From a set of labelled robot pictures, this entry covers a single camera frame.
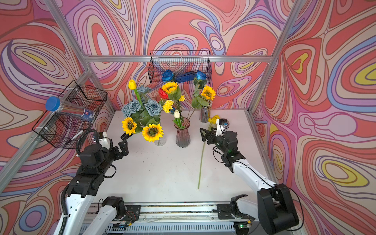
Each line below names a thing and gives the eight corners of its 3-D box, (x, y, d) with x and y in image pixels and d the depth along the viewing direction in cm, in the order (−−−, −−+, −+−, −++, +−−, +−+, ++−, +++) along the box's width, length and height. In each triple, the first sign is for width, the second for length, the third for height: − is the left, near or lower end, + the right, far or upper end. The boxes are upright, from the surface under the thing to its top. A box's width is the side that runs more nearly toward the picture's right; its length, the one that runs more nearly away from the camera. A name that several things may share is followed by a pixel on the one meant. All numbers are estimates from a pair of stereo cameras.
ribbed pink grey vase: (176, 148, 100) (173, 128, 83) (176, 137, 105) (174, 117, 89) (190, 148, 100) (190, 128, 83) (190, 137, 105) (190, 117, 89)
